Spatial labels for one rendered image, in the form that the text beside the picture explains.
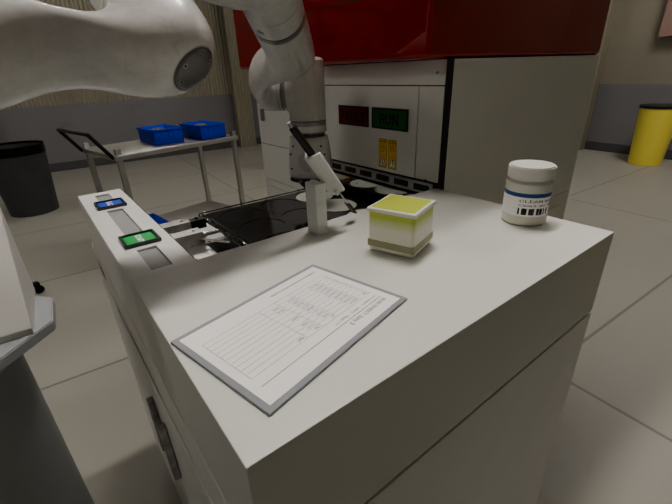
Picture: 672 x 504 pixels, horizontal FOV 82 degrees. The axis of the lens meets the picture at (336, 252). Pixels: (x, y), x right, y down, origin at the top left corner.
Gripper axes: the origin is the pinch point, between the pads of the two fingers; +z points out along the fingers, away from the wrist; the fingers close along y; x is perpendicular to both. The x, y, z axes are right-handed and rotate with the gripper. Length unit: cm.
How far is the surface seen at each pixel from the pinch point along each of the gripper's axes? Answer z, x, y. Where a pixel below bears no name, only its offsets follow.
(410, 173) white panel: -6.5, -1.0, 24.0
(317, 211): -8.7, -35.4, 10.2
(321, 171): -14.7, -34.0, 10.9
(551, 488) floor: 92, -3, 72
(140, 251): -3.7, -42.8, -17.4
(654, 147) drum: 69, 447, 305
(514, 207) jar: -7.5, -27.3, 41.2
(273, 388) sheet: -5, -69, 14
